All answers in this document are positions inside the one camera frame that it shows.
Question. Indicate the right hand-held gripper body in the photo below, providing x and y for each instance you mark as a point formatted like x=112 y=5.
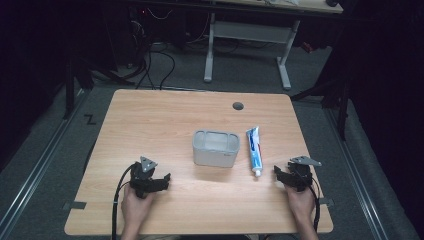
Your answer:
x=301 y=175

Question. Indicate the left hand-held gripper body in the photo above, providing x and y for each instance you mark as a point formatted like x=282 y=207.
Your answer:
x=142 y=178

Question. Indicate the blue white toothpaste tube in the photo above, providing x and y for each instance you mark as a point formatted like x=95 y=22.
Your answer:
x=255 y=150

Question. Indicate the grey plastic holder box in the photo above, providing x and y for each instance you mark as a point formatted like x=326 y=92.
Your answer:
x=215 y=155

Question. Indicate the person's right hand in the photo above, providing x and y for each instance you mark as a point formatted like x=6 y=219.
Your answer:
x=301 y=205

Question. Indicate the person's left hand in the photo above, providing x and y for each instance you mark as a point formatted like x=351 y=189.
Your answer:
x=135 y=208

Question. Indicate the grey tape strip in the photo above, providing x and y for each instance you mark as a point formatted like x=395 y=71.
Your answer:
x=75 y=205
x=327 y=201

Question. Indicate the black metal stand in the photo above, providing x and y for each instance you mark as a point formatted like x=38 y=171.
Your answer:
x=69 y=90
x=341 y=106

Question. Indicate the small red object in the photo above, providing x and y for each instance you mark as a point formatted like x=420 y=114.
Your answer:
x=307 y=47

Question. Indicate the dark computer case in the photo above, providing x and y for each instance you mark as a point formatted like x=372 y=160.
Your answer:
x=140 y=23

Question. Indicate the wooden desk top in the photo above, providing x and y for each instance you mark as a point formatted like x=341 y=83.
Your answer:
x=300 y=6

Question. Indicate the metal floor rail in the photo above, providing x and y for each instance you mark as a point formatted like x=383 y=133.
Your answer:
x=358 y=180
x=40 y=163

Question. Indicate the white metal desk frame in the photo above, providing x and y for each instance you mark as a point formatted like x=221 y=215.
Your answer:
x=248 y=32

